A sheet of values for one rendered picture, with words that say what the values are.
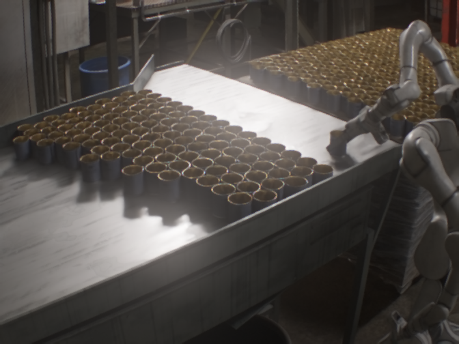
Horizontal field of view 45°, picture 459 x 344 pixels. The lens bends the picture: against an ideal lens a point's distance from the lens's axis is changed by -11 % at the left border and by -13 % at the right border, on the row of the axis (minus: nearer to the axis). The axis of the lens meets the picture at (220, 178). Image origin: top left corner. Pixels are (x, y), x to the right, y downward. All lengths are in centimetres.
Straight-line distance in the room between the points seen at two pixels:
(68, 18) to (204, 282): 318
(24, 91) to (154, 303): 278
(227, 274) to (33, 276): 56
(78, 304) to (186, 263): 33
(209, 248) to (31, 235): 56
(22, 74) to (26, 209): 226
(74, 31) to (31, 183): 261
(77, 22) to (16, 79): 77
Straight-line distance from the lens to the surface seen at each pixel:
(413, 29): 216
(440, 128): 187
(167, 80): 304
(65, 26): 457
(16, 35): 408
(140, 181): 195
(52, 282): 162
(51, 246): 177
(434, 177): 175
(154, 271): 153
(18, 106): 420
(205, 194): 186
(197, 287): 170
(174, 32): 824
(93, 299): 147
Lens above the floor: 202
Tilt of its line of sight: 27 degrees down
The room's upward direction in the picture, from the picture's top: 1 degrees counter-clockwise
